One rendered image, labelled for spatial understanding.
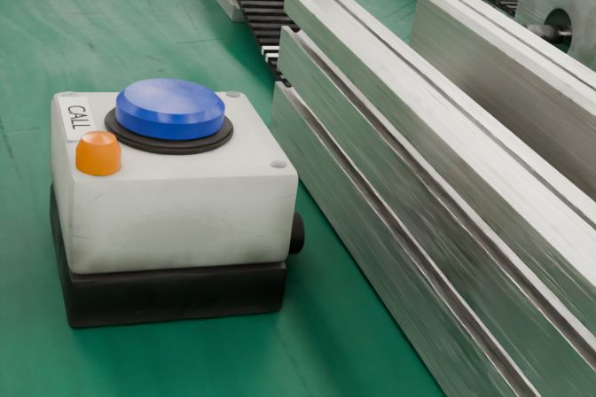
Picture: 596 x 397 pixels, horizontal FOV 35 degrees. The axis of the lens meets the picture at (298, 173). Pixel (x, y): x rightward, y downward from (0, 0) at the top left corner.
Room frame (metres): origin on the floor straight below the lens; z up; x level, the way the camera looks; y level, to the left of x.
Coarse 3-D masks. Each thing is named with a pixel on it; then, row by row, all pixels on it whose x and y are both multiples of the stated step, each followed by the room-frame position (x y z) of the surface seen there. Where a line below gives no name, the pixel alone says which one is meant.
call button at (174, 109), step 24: (120, 96) 0.32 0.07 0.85; (144, 96) 0.32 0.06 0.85; (168, 96) 0.32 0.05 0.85; (192, 96) 0.33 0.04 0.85; (216, 96) 0.33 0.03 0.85; (120, 120) 0.31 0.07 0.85; (144, 120) 0.31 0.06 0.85; (168, 120) 0.31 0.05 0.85; (192, 120) 0.31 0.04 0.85; (216, 120) 0.32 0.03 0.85
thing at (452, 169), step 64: (320, 0) 0.44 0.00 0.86; (448, 0) 0.47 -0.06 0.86; (320, 64) 0.42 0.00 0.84; (384, 64) 0.36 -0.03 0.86; (448, 64) 0.45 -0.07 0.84; (512, 64) 0.40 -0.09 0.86; (576, 64) 0.39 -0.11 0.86; (320, 128) 0.42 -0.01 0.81; (384, 128) 0.36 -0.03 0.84; (448, 128) 0.30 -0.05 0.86; (512, 128) 0.39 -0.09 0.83; (576, 128) 0.35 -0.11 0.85; (320, 192) 0.39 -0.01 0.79; (384, 192) 0.33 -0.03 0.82; (448, 192) 0.31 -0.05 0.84; (512, 192) 0.26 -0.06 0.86; (576, 192) 0.26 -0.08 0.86; (384, 256) 0.32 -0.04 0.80; (448, 256) 0.28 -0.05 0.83; (512, 256) 0.26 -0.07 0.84; (576, 256) 0.22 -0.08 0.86; (448, 320) 0.27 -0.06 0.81; (512, 320) 0.24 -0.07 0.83; (576, 320) 0.23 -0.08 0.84; (448, 384) 0.26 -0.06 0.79; (512, 384) 0.24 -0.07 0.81; (576, 384) 0.21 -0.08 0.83
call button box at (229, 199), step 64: (64, 128) 0.32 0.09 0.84; (256, 128) 0.34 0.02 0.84; (64, 192) 0.29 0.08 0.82; (128, 192) 0.28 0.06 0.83; (192, 192) 0.29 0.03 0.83; (256, 192) 0.30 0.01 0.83; (64, 256) 0.29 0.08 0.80; (128, 256) 0.28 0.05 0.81; (192, 256) 0.29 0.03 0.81; (256, 256) 0.30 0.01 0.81; (128, 320) 0.28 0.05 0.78
